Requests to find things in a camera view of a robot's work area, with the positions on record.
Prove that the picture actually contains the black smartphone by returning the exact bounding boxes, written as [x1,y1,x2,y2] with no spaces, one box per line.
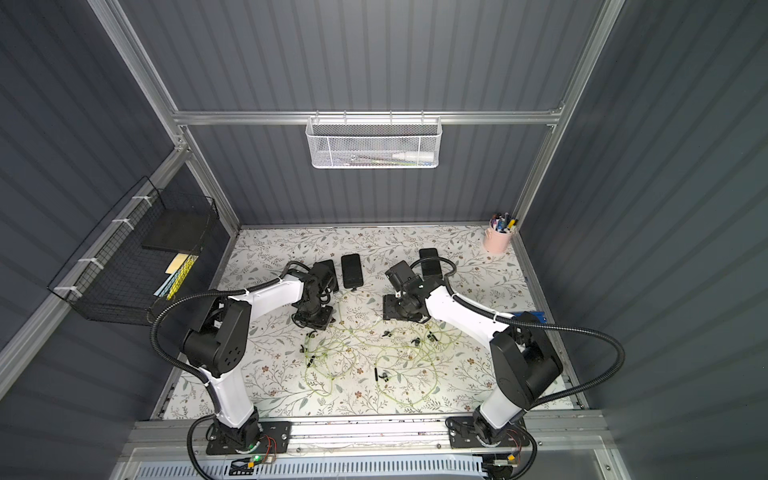
[341,253,364,290]
[419,247,443,280]
[317,259,339,293]

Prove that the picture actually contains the green wired earphones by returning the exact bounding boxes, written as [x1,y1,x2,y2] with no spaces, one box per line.
[300,288,383,402]
[373,318,464,409]

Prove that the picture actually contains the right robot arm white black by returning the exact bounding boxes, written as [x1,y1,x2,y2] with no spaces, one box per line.
[385,256,626,444]

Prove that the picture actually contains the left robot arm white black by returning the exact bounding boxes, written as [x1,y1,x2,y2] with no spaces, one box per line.
[150,260,338,444]

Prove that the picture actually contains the floral table mat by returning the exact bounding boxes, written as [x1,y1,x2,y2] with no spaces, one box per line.
[163,224,576,420]

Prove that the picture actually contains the pink pen cup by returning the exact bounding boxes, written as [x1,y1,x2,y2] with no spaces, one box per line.
[483,213,517,255]

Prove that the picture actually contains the blue object at mat edge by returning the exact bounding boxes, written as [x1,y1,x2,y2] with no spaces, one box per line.
[530,311,547,324]

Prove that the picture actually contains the yellow sticky notes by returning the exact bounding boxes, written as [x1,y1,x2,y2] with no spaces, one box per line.
[165,253,189,275]

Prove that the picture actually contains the white marker in basket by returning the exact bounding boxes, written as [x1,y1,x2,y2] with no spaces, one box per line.
[391,151,435,165]

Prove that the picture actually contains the black notebook in basket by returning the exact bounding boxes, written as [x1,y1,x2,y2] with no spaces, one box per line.
[141,210,209,255]

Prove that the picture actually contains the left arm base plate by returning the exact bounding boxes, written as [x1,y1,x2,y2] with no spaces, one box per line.
[205,420,293,455]

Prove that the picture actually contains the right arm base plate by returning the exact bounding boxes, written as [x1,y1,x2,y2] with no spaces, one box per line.
[444,415,531,450]

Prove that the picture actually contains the white wire mesh basket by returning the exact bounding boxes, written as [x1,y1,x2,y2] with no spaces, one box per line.
[305,115,443,170]

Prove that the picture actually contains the black wire wall basket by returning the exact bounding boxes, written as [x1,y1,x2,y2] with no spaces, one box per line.
[48,179,219,325]

